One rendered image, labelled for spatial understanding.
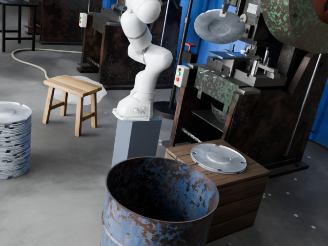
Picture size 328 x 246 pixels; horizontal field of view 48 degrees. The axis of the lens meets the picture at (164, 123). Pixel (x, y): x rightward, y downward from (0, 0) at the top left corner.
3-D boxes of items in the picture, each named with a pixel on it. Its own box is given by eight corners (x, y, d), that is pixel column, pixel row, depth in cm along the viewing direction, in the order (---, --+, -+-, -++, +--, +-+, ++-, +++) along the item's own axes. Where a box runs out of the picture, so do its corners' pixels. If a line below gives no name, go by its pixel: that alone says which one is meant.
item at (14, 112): (6, 128, 183) (6, 127, 183) (-40, 112, 190) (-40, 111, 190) (42, 112, 209) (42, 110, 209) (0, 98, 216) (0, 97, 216)
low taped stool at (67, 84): (41, 123, 272) (43, 80, 259) (62, 114, 293) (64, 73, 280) (79, 137, 261) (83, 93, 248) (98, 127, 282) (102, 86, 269)
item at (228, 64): (217, 78, 221) (223, 56, 216) (203, 71, 231) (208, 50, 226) (246, 77, 235) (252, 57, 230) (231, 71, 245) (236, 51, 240)
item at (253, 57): (250, 65, 231) (252, 58, 229) (234, 58, 242) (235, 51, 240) (260, 65, 236) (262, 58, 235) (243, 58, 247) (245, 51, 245)
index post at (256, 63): (253, 75, 219) (257, 60, 215) (249, 74, 221) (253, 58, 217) (256, 75, 220) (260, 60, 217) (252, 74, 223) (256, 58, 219)
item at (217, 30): (184, 21, 210) (184, 19, 210) (212, 49, 229) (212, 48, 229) (227, 3, 191) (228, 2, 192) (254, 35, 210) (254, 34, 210)
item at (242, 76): (253, 87, 218) (256, 77, 216) (205, 64, 251) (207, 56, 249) (285, 85, 235) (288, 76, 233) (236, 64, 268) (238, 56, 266)
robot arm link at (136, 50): (139, 42, 168) (109, 32, 177) (156, 71, 190) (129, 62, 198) (151, 23, 171) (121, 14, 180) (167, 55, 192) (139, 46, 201)
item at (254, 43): (255, 50, 224) (257, 41, 222) (232, 42, 239) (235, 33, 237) (272, 51, 233) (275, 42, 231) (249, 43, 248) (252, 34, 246)
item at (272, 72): (273, 78, 221) (277, 62, 217) (253, 70, 233) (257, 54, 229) (279, 78, 224) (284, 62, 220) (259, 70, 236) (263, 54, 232)
